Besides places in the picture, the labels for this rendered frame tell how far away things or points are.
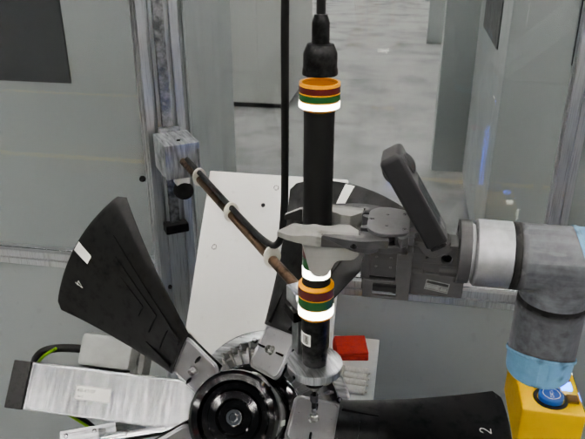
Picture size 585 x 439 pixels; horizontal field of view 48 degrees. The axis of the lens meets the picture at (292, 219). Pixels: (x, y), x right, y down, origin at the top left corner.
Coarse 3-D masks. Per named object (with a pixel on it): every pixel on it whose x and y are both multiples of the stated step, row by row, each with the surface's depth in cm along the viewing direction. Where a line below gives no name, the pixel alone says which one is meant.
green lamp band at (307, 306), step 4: (300, 300) 77; (332, 300) 77; (300, 304) 77; (304, 304) 77; (308, 304) 77; (312, 304) 76; (316, 304) 76; (320, 304) 76; (324, 304) 76; (328, 304) 77; (332, 304) 78; (304, 308) 77; (308, 308) 77; (312, 308) 77; (316, 308) 77; (320, 308) 77; (324, 308) 77; (328, 308) 77
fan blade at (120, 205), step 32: (96, 224) 94; (128, 224) 91; (96, 256) 95; (128, 256) 92; (64, 288) 100; (96, 288) 96; (128, 288) 92; (160, 288) 89; (96, 320) 99; (128, 320) 95; (160, 320) 90; (160, 352) 93
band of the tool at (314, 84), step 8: (304, 80) 69; (312, 80) 69; (320, 80) 70; (336, 80) 69; (312, 88) 66; (320, 88) 66; (328, 88) 66; (312, 96) 66; (328, 96) 66; (312, 104) 66; (320, 104) 66; (328, 104) 66; (312, 112) 67; (320, 112) 67; (328, 112) 67
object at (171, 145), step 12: (168, 132) 132; (180, 132) 132; (156, 144) 130; (168, 144) 125; (180, 144) 125; (192, 144) 126; (156, 156) 132; (168, 156) 125; (180, 156) 126; (192, 156) 127; (168, 168) 126; (180, 168) 127
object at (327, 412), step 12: (300, 396) 90; (300, 408) 88; (324, 408) 89; (336, 408) 89; (288, 420) 86; (300, 420) 86; (324, 420) 87; (336, 420) 87; (288, 432) 84; (300, 432) 84; (312, 432) 85; (324, 432) 85
